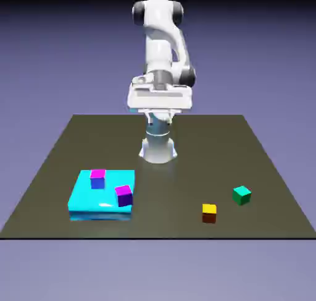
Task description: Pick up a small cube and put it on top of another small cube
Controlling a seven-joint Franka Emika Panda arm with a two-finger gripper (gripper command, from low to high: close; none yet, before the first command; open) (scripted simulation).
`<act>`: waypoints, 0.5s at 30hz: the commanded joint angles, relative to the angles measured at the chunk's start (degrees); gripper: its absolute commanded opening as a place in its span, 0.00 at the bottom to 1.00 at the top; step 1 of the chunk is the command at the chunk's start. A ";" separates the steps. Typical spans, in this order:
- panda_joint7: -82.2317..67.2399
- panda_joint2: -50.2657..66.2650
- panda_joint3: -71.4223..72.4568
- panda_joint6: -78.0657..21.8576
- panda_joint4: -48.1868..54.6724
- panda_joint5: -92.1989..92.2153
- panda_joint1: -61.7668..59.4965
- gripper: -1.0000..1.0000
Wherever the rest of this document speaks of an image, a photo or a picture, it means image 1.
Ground small green cube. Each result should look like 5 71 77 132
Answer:
231 185 252 206

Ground large cyan box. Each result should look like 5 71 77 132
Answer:
67 169 136 222

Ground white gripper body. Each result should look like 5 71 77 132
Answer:
127 82 193 114

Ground small purple cube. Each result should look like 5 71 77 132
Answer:
114 184 135 208

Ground small yellow cube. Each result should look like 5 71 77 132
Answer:
201 203 218 224

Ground small magenta cube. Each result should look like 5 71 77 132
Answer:
89 169 107 190

